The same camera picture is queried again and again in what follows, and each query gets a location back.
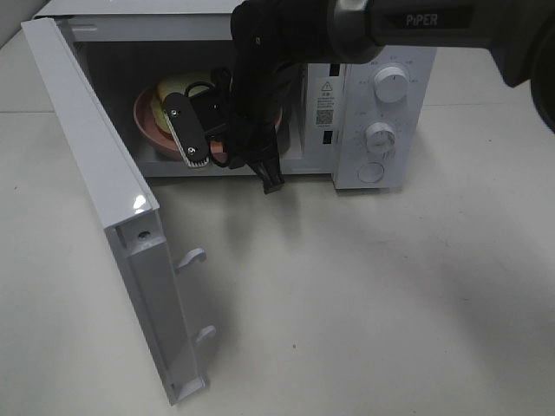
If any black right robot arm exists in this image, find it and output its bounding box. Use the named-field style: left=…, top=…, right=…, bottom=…
left=211, top=1, right=554, bottom=192

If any white lower timer knob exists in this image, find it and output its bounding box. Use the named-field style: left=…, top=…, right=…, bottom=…
left=364, top=122, right=395, bottom=154

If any white microwave oven body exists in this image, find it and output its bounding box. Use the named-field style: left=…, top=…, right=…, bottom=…
left=33, top=1, right=435, bottom=189

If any white upper power knob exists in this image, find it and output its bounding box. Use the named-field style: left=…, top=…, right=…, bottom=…
left=374, top=66, right=408, bottom=104

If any white round door button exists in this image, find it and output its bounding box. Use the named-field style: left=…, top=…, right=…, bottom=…
left=357, top=162, right=385, bottom=184

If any pink round plate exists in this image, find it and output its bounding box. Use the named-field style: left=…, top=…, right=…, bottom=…
left=134, top=87, right=291, bottom=162

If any white microwave door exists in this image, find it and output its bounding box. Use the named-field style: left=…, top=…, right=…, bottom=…
left=22, top=17, right=216, bottom=405

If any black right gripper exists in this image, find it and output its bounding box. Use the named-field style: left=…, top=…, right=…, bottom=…
left=190, top=67, right=284, bottom=194

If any toast sandwich with lettuce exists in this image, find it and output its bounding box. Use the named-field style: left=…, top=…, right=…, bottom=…
left=150, top=72, right=213, bottom=134

